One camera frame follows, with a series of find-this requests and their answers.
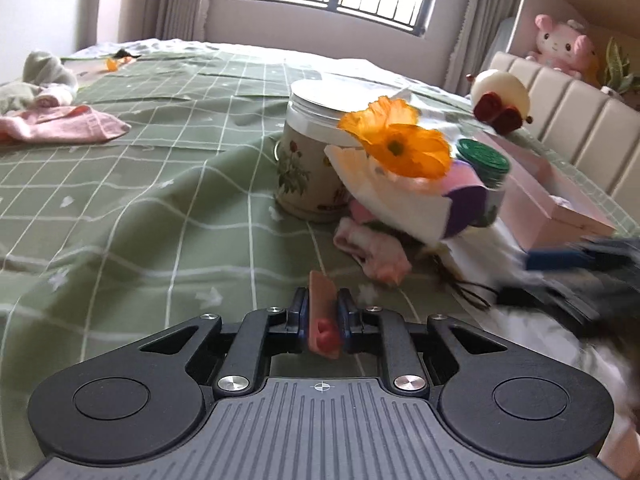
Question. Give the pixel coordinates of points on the grey left curtain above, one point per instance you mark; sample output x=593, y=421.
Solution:
x=170, y=0

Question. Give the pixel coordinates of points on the white egg plush red feet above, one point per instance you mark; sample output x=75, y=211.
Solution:
x=499, y=100

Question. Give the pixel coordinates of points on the potted green plant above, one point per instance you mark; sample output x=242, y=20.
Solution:
x=619, y=80

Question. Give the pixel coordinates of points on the white purple plush toy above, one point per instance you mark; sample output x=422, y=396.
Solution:
x=427, y=210

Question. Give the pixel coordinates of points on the small orange toy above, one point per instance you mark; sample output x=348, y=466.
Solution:
x=120, y=58

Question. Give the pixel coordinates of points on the pink rectangular box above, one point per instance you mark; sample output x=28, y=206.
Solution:
x=542, y=207

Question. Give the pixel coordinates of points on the pink bunny plush toy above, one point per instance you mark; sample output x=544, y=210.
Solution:
x=564, y=46

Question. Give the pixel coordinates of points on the beige padded headboard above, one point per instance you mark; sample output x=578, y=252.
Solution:
x=590, y=130

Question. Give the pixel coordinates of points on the pink folded cloth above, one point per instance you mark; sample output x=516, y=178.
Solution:
x=80, y=124

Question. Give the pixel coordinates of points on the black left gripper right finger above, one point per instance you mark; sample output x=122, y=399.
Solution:
x=348, y=320

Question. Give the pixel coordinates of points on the green checked bed sheet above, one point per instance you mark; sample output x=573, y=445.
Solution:
x=144, y=290

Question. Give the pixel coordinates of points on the pink crumpled sock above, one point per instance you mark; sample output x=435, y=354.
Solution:
x=380, y=255

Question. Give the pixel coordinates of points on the floral jar white lid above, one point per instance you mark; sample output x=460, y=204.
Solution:
x=308, y=186

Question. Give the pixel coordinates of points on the grey curtain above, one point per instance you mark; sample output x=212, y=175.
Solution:
x=480, y=24
x=170, y=0

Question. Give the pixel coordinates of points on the cardboard box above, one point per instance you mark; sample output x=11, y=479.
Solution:
x=603, y=20

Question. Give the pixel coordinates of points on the green ridged bottle cap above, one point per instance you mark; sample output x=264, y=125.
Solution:
x=491, y=166

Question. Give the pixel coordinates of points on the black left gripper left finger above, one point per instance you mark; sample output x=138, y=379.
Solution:
x=297, y=321

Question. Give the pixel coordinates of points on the grey green plush toy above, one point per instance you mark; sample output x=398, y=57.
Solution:
x=45, y=82

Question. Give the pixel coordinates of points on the grey right curtain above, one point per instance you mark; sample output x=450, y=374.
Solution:
x=480, y=24

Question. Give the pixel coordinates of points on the orange fabric flower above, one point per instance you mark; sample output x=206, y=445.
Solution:
x=389, y=131

